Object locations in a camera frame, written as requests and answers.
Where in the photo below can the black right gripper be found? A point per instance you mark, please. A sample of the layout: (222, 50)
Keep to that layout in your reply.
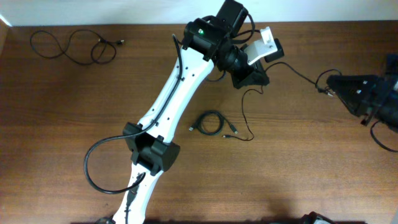
(369, 104)

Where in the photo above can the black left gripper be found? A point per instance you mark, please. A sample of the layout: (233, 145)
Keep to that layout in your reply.
(252, 78)

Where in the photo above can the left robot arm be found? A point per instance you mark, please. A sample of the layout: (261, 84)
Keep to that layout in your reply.
(209, 42)

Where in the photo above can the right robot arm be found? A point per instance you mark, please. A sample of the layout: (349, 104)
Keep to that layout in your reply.
(391, 70)

